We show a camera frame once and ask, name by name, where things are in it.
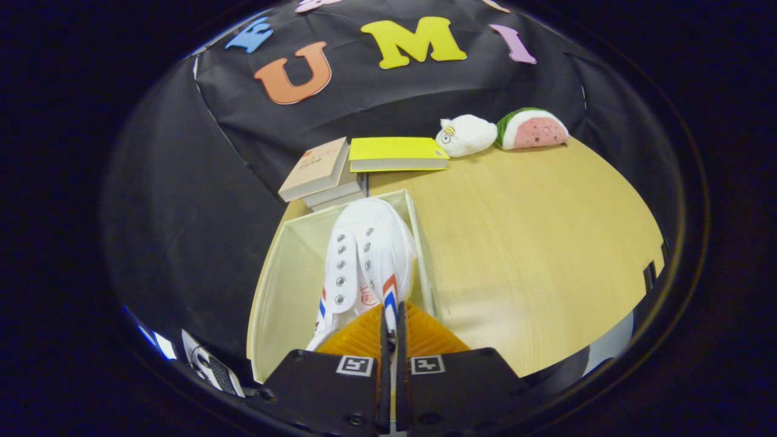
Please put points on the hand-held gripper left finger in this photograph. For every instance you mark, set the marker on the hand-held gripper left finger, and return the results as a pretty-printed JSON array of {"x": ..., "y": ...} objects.
[{"x": 383, "y": 388}]

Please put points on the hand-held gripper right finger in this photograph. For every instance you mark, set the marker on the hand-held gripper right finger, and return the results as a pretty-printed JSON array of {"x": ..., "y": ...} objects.
[{"x": 401, "y": 388}]

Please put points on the pale green fabric storage box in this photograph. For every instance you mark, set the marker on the pale green fabric storage box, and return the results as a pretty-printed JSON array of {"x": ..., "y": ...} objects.
[{"x": 285, "y": 303}]

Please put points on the white striped canvas shoe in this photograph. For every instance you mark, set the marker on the white striped canvas shoe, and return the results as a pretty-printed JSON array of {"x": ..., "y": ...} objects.
[{"x": 376, "y": 243}]

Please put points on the open laptop computer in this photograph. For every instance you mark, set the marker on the open laptop computer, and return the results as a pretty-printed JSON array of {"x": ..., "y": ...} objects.
[{"x": 209, "y": 364}]

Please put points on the grey edged book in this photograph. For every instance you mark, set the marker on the grey edged book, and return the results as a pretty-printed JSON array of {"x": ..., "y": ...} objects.
[{"x": 343, "y": 203}]

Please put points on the thin white book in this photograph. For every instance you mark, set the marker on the thin white book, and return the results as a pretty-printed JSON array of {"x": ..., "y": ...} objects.
[{"x": 334, "y": 195}]

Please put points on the beige paperback book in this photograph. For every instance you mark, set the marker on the beige paperback book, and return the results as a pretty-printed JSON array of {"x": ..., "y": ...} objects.
[{"x": 315, "y": 170}]

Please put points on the yellow book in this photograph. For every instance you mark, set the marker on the yellow book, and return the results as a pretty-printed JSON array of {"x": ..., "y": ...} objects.
[{"x": 394, "y": 149}]

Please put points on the white plush toy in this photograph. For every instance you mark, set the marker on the white plush toy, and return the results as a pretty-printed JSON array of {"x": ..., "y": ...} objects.
[{"x": 467, "y": 136}]

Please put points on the black backdrop cloth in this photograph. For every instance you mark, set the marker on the black backdrop cloth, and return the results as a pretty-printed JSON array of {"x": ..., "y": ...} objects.
[{"x": 182, "y": 212}]

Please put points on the watermelon slice plush toy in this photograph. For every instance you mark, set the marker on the watermelon slice plush toy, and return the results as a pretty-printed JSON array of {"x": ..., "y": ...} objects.
[{"x": 534, "y": 130}]

